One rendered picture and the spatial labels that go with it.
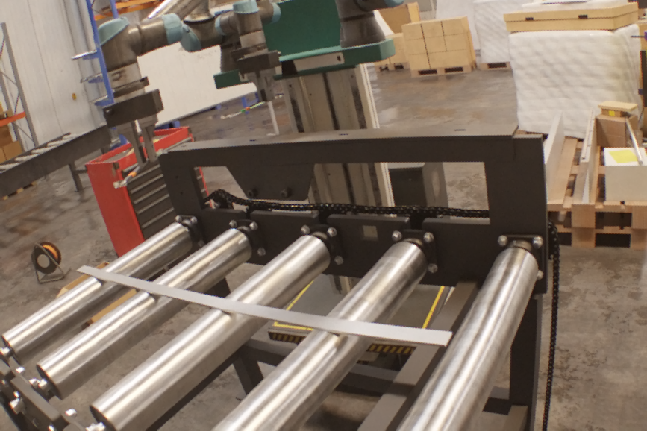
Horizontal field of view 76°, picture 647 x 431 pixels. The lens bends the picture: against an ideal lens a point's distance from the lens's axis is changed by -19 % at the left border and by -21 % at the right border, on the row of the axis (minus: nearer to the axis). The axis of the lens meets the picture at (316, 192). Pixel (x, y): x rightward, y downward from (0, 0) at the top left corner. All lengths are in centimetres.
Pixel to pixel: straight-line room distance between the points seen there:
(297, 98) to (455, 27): 761
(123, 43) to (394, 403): 92
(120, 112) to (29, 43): 1088
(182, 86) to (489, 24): 569
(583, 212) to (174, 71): 467
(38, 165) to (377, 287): 557
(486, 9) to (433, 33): 117
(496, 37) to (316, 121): 760
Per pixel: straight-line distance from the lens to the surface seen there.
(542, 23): 452
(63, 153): 654
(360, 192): 203
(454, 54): 949
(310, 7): 182
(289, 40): 188
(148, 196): 349
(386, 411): 99
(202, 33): 178
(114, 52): 109
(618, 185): 288
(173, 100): 598
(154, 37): 112
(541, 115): 468
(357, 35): 160
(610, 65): 427
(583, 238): 300
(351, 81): 184
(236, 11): 154
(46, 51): 1210
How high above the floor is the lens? 149
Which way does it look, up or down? 19 degrees down
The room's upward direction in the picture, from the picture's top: 13 degrees counter-clockwise
